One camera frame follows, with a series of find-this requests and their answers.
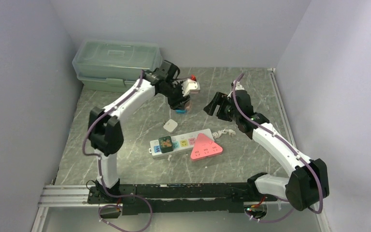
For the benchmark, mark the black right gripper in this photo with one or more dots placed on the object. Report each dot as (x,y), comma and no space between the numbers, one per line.
(221,99)

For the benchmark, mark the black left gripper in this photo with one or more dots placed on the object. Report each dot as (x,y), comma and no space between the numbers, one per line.
(176,103)

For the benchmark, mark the white plug adapter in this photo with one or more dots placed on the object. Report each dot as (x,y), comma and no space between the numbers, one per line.
(170,125)

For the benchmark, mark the pink triangular power strip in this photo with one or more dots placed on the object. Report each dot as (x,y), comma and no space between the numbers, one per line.
(205,147)

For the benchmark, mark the white multicolour power strip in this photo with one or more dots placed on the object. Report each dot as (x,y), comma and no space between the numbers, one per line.
(181,142)

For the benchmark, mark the dark green cube socket adapter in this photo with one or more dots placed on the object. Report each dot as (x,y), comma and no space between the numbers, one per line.
(165,144)

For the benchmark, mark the small pink charger plug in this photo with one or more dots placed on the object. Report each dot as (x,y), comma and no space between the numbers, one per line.
(188,106)

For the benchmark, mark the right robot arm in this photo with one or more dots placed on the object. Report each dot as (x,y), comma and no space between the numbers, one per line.
(307,181)

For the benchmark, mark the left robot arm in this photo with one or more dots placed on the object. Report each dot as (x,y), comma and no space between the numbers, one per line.
(105,137)

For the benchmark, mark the green plastic storage box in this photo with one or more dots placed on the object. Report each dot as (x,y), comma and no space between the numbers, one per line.
(114,66)

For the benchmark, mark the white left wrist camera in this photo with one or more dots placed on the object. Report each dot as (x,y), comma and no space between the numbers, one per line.
(190,86)

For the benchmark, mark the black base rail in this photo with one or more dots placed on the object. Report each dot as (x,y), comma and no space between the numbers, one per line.
(136,199)

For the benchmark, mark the aluminium frame rail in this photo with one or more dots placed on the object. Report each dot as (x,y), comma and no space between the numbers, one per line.
(67,196)

